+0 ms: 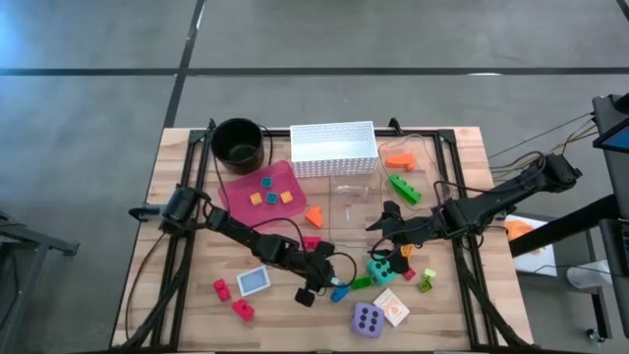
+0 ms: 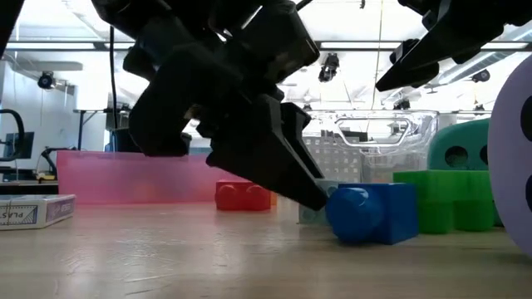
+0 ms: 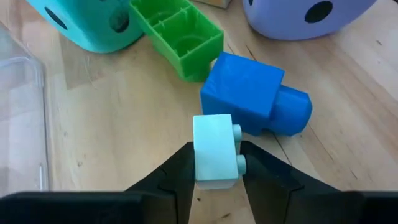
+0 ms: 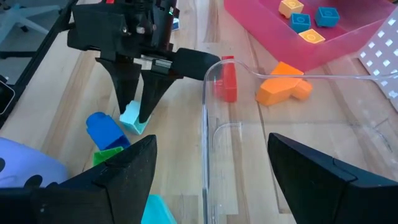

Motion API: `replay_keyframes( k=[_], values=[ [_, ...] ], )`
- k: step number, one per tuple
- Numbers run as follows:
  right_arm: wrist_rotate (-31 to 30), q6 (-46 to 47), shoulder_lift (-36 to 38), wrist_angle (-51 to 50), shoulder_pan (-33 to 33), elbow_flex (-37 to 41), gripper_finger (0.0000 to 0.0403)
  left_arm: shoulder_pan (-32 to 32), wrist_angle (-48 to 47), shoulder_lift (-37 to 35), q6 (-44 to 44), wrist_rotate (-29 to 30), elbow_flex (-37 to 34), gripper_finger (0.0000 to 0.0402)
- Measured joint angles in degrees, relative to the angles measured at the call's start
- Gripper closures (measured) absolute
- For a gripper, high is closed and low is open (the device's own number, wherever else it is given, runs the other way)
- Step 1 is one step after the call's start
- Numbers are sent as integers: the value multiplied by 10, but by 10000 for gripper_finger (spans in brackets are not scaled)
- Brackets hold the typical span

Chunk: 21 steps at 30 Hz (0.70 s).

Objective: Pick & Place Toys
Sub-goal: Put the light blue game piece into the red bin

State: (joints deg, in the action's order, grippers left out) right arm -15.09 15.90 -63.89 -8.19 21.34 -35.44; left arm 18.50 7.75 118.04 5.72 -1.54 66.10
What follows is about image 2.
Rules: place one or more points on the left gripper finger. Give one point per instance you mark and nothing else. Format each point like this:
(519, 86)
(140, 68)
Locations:
(262, 153)
(303, 141)

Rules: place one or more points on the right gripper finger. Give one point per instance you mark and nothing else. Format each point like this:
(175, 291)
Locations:
(436, 54)
(403, 50)

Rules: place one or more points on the red toy brick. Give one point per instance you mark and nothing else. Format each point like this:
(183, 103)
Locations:
(243, 197)

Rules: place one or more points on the pale mint toy brick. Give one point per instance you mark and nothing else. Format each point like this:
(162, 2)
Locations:
(311, 214)

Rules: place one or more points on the clear plastic bin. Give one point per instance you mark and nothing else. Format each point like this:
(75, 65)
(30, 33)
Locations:
(424, 128)

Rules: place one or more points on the teal foam die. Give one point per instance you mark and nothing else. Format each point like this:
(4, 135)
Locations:
(440, 137)

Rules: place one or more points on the blue toy brick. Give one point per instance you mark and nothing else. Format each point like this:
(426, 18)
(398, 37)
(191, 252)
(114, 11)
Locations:
(382, 212)

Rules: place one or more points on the purple foam die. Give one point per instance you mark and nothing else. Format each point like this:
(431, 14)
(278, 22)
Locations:
(509, 174)

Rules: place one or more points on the green toy brick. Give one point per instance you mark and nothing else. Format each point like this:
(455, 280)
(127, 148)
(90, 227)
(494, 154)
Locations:
(449, 199)

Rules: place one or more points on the playing card box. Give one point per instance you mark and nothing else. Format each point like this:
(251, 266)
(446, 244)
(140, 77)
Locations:
(33, 212)

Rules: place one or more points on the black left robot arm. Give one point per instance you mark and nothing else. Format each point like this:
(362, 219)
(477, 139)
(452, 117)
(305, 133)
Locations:
(8, 21)

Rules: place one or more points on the orange toy brick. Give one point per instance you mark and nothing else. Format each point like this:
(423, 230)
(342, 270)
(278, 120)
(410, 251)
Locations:
(274, 199)

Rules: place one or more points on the black ceiling spotlight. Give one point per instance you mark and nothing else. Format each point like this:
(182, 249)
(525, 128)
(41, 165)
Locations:
(45, 80)
(481, 76)

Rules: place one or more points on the black framed background table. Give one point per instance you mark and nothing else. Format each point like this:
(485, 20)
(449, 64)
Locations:
(91, 111)

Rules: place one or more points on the pink translucent plastic tray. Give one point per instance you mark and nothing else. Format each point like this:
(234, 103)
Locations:
(124, 178)

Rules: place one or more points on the black background monitor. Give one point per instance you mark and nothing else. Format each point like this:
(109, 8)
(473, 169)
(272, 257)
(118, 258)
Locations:
(27, 145)

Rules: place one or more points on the black overhead frame bar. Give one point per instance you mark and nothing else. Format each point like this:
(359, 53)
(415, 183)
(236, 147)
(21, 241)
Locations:
(357, 45)

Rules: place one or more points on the black hanging ceiling camera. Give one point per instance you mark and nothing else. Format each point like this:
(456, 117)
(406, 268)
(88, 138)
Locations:
(329, 66)

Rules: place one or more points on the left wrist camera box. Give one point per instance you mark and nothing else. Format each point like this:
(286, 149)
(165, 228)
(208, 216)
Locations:
(282, 41)

